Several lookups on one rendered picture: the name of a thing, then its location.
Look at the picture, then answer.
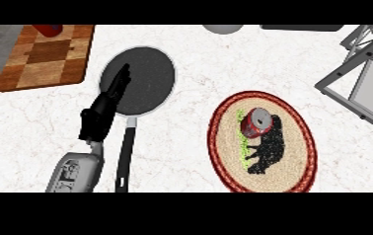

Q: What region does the grey tiered wire shelf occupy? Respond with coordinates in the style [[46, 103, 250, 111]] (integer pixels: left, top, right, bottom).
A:
[[313, 25, 373, 125]]

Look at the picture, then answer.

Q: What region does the grey appliance edge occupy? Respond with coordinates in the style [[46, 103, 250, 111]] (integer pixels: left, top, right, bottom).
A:
[[0, 25, 26, 69]]

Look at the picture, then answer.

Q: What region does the red cupcake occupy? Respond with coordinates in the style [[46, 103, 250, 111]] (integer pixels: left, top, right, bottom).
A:
[[239, 107, 276, 139]]

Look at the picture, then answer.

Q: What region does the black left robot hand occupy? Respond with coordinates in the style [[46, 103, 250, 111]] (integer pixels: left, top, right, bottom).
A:
[[77, 62, 133, 143]]

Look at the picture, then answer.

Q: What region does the dark grey frying pan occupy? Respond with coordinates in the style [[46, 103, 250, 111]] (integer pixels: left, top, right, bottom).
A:
[[99, 45, 179, 194]]

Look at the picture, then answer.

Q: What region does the red object on board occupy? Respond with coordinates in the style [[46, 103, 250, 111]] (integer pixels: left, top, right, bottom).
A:
[[33, 25, 64, 39]]

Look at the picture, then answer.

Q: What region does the grey round object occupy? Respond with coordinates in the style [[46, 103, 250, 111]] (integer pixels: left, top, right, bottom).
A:
[[203, 25, 245, 36]]

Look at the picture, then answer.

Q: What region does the checkered wooden cutting board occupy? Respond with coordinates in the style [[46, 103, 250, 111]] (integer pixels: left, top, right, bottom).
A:
[[0, 25, 96, 93]]

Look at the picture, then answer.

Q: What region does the dark grey flat object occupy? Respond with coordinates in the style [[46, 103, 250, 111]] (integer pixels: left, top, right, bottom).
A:
[[260, 25, 346, 33]]

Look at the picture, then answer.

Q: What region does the oval woven bear placemat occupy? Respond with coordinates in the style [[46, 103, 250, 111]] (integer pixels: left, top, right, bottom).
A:
[[207, 90, 319, 194]]

